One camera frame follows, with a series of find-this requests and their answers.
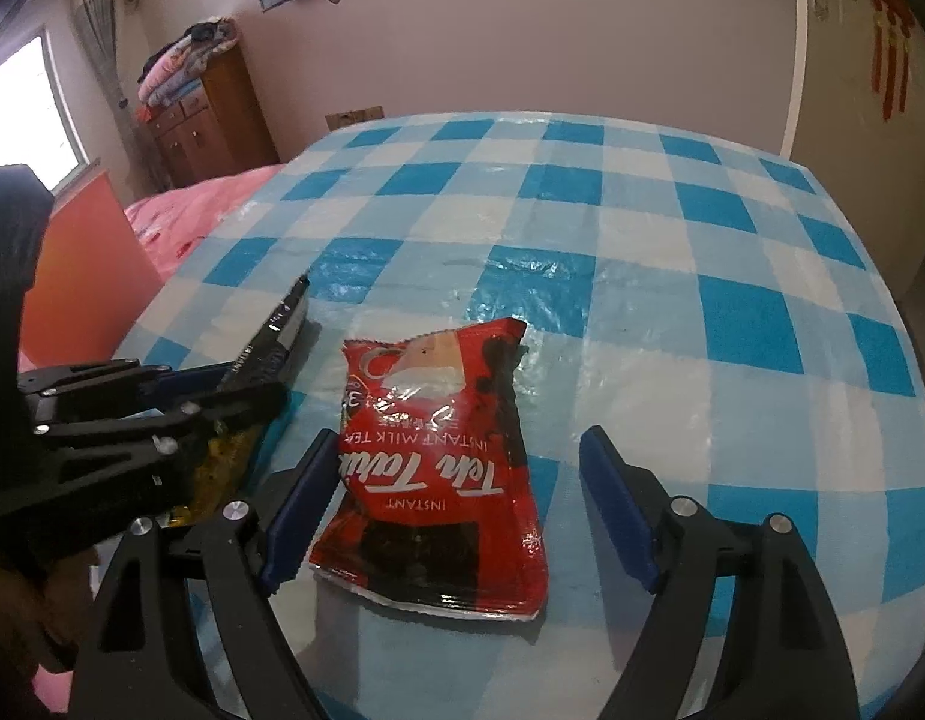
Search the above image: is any red door decoration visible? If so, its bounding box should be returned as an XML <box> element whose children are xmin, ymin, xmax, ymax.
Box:
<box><xmin>871</xmin><ymin>0</ymin><xmax>917</xmax><ymax>122</ymax></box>

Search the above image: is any red milk tea packet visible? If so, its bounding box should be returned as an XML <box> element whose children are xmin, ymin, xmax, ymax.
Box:
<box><xmin>310</xmin><ymin>319</ymin><xmax>549</xmax><ymax>621</ymax></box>

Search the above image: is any pile of folded blankets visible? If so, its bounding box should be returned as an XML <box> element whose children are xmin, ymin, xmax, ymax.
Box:
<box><xmin>137</xmin><ymin>16</ymin><xmax>239</xmax><ymax>107</ymax></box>

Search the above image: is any gold black coffeemix sachet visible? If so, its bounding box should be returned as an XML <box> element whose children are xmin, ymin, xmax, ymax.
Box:
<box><xmin>165</xmin><ymin>273</ymin><xmax>310</xmax><ymax>527</ymax></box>

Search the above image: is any brown wooden cabinet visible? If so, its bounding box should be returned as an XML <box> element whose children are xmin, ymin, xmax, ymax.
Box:
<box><xmin>147</xmin><ymin>47</ymin><xmax>279</xmax><ymax>188</ymax></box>

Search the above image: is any white framed window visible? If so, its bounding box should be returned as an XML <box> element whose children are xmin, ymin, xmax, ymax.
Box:
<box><xmin>0</xmin><ymin>28</ymin><xmax>100</xmax><ymax>195</ymax></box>

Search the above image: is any blue white checkered tablecloth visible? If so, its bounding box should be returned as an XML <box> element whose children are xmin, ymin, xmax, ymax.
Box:
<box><xmin>121</xmin><ymin>112</ymin><xmax>925</xmax><ymax>718</ymax></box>

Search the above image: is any pink plastic trash bucket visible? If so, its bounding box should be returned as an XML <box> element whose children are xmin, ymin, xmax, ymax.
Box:
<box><xmin>20</xmin><ymin>171</ymin><xmax>163</xmax><ymax>371</ymax></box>

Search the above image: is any wall power socket strip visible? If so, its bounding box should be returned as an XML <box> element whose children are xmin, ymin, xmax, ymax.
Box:
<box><xmin>326</xmin><ymin>106</ymin><xmax>385</xmax><ymax>132</ymax></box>

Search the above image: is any white door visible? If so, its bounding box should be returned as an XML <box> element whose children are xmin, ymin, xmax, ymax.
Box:
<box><xmin>782</xmin><ymin>0</ymin><xmax>925</xmax><ymax>298</ymax></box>

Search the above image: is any grey checkered curtain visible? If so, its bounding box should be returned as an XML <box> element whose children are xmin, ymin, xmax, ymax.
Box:
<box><xmin>70</xmin><ymin>0</ymin><xmax>172</xmax><ymax>192</ymax></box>

